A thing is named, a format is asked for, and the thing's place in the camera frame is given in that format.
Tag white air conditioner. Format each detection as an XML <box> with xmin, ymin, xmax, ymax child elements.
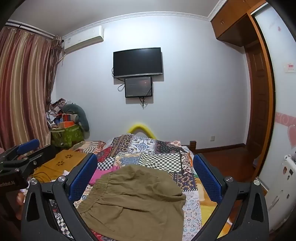
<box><xmin>63</xmin><ymin>25</ymin><xmax>104</xmax><ymax>55</ymax></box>

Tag black wall television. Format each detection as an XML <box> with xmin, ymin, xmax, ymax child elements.
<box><xmin>113</xmin><ymin>47</ymin><xmax>164</xmax><ymax>78</ymax></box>

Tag pink heart sticker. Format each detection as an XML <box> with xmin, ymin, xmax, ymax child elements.
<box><xmin>275</xmin><ymin>112</ymin><xmax>296</xmax><ymax>149</ymax></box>

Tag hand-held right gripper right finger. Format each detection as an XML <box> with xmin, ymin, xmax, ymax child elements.
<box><xmin>193</xmin><ymin>153</ymin><xmax>270</xmax><ymax>241</ymax></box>

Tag patchwork printed blanket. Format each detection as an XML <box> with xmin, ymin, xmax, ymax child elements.
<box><xmin>50</xmin><ymin>133</ymin><xmax>232</xmax><ymax>241</ymax></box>

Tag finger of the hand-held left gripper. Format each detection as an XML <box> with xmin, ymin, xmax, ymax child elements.
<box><xmin>0</xmin><ymin>138</ymin><xmax>40</xmax><ymax>161</ymax></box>
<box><xmin>10</xmin><ymin>144</ymin><xmax>56</xmax><ymax>168</ymax></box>

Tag wooden wardrobe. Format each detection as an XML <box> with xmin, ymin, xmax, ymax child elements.
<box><xmin>252</xmin><ymin>5</ymin><xmax>296</xmax><ymax>232</ymax></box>

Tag green storage bag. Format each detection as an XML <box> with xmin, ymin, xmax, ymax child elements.
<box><xmin>50</xmin><ymin>124</ymin><xmax>85</xmax><ymax>147</ymax></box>

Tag olive green pants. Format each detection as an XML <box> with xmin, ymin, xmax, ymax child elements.
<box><xmin>73</xmin><ymin>165</ymin><xmax>186</xmax><ymax>237</ymax></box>

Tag grey bolster pillow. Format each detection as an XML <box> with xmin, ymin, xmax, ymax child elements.
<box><xmin>60</xmin><ymin>104</ymin><xmax>90</xmax><ymax>132</ymax></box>

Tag pink cloth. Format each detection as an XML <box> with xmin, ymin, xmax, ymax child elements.
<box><xmin>89</xmin><ymin>165</ymin><xmax>121</xmax><ymax>186</ymax></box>

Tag mustard flower print cloth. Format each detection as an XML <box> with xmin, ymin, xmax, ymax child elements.
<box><xmin>30</xmin><ymin>149</ymin><xmax>88</xmax><ymax>183</ymax></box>

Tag small black wall monitor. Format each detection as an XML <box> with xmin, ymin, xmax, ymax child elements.
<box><xmin>124</xmin><ymin>76</ymin><xmax>153</xmax><ymax>98</ymax></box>

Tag striped brown curtain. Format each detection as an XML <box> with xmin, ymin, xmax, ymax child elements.
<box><xmin>0</xmin><ymin>22</ymin><xmax>63</xmax><ymax>151</ymax></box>

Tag pile of paper clutter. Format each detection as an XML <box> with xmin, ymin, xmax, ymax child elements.
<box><xmin>46</xmin><ymin>98</ymin><xmax>77</xmax><ymax>129</ymax></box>

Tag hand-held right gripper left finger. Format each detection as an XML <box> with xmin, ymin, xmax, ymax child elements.
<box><xmin>21</xmin><ymin>153</ymin><xmax>99</xmax><ymax>241</ymax></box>

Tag white cabinet with stickers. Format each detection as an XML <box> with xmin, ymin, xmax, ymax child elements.
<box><xmin>259</xmin><ymin>153</ymin><xmax>296</xmax><ymax>232</ymax></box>

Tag white curtain rail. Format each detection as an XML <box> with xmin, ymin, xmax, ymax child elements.
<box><xmin>5</xmin><ymin>20</ymin><xmax>56</xmax><ymax>39</ymax></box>

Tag wooden door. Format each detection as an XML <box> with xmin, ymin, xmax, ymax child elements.
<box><xmin>245</xmin><ymin>39</ymin><xmax>267</xmax><ymax>150</ymax></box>

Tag yellow foam tube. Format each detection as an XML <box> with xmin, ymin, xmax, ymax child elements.
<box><xmin>127</xmin><ymin>124</ymin><xmax>156</xmax><ymax>139</ymax></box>

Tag wooden overhead cabinet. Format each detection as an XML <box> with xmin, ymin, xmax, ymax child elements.
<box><xmin>210</xmin><ymin>0</ymin><xmax>252</xmax><ymax>47</ymax></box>

